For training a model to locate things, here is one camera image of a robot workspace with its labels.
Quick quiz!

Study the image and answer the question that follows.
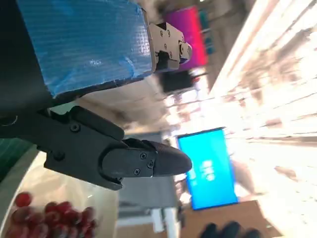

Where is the green cutting mat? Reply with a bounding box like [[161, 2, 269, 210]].
[[0, 137, 33, 184]]

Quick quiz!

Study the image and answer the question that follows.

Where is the monitor with blue screen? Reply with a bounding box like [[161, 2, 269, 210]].
[[177, 126, 239, 211]]

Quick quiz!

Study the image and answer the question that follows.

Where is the black box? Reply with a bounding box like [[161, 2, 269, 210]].
[[158, 70, 196, 94]]

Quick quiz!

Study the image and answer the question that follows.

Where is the magenta display screen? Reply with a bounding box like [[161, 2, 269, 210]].
[[163, 6, 209, 71]]

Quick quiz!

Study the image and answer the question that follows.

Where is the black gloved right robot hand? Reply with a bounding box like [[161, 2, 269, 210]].
[[200, 221, 261, 238]]

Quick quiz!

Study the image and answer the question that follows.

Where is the red toy grape bunch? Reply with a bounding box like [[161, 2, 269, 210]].
[[4, 192, 99, 238]]

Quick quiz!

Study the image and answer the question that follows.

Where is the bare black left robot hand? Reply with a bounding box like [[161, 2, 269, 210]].
[[0, 0, 193, 191]]

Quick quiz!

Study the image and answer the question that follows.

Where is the white plate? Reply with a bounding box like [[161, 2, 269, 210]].
[[0, 143, 118, 238]]

